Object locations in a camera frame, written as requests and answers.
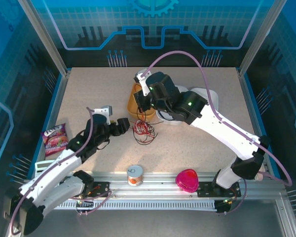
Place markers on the pink snack bag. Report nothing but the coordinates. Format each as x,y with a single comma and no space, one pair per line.
55,140

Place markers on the tin can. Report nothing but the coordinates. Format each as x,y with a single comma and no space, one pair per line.
135,176

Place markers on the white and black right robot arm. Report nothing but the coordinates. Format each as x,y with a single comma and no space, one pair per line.
224,133

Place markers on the orange plastic tray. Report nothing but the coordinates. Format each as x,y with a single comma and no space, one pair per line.
133,103

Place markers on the aluminium table edge rail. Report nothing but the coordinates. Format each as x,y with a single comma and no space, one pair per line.
57,98
249,98

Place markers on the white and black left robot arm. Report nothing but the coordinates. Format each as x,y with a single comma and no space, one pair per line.
51,170

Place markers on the aluminium mounting rail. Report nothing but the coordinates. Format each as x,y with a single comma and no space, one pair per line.
162,187

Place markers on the pink heart-shaped container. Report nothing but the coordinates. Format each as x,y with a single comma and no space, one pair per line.
187,180

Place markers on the white calculator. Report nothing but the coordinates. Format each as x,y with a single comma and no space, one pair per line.
43,165

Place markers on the aluminium frame post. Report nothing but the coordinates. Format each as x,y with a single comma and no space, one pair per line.
260,37
45,37

